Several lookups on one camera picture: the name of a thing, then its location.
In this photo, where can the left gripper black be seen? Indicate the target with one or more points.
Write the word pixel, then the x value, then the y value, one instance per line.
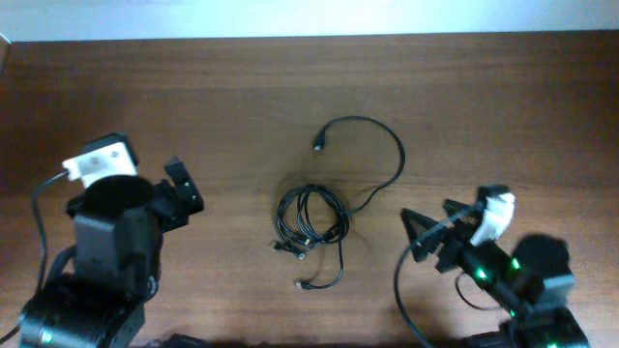
pixel 183 191

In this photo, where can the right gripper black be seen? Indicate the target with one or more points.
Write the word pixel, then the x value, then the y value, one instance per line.
pixel 450 245

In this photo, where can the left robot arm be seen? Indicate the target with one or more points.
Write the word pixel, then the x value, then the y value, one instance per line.
pixel 96 290

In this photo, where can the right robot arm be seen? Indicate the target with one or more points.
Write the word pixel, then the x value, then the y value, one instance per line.
pixel 532 283

